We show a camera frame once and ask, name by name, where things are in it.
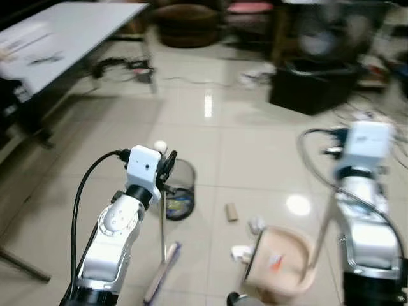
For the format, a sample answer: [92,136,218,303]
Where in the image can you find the broom with purple brush head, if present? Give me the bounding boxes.
[143,140,183,305]

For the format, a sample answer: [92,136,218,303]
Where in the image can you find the beige dustpan with long handle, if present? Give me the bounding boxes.
[241,190,339,305]

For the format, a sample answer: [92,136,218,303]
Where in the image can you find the black floor fan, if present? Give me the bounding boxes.
[295,3,350,59]

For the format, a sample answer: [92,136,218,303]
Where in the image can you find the black mesh waste bin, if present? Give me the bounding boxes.
[159,159,197,222]

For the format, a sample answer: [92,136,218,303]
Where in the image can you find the brown cardboard roll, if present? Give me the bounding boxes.
[225,203,239,222]

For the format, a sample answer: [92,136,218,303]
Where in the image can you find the small white crumpled paper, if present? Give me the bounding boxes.
[247,216,266,234]

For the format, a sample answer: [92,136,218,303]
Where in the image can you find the white paper scrap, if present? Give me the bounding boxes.
[230,245,253,263]

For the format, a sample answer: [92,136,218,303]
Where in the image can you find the brown round stool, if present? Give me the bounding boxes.
[154,3,221,49]

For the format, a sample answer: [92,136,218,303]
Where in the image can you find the black robot foot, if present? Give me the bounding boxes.
[226,292,248,306]

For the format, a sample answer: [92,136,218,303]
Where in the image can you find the white table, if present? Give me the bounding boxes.
[0,1,151,98]

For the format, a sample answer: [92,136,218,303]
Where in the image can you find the black storage box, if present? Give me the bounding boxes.
[268,58,359,116]

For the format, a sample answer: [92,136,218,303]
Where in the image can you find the pink cushioned chair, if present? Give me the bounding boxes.
[226,0,275,17]

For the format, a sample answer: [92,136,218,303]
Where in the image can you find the white papers on table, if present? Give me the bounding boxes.
[0,22,64,68]

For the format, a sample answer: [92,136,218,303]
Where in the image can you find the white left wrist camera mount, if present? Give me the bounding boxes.
[125,145,164,197]

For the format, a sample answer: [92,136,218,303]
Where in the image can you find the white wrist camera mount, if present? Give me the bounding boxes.
[125,145,164,197]
[333,120,397,180]

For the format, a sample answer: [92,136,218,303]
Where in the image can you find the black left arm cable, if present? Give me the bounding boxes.
[69,149,132,302]

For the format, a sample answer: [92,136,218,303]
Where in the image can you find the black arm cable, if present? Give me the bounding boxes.
[69,149,132,302]
[298,127,408,259]

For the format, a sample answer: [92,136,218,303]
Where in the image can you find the black power strip with cables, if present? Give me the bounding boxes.
[92,57,156,84]

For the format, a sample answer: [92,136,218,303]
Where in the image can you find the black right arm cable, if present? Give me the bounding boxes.
[298,127,408,259]

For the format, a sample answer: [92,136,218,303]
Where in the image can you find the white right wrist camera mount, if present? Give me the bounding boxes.
[333,120,397,180]

